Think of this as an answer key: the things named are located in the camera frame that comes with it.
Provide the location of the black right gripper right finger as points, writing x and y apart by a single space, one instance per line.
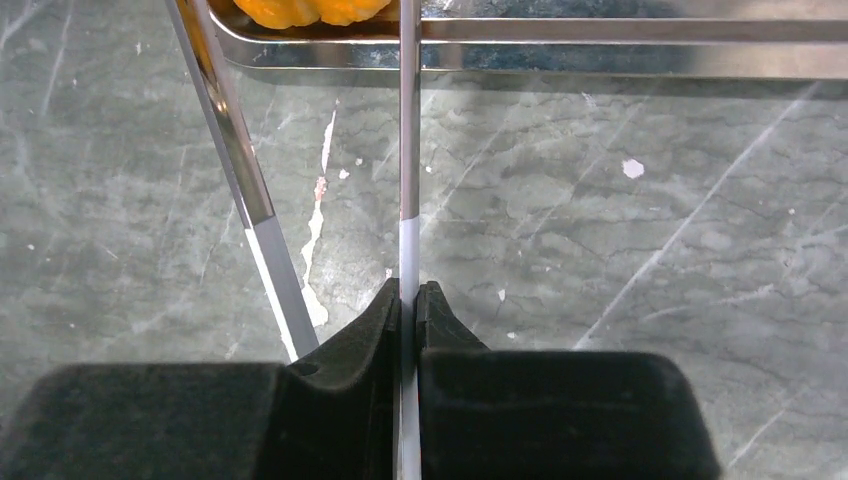
551 414

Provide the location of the orange fake bread loaf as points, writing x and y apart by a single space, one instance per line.
284 14

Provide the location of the silver metal tray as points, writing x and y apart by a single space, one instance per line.
774 40

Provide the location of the silver metal tongs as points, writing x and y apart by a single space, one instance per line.
207 67

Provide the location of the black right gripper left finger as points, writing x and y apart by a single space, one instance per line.
330 415

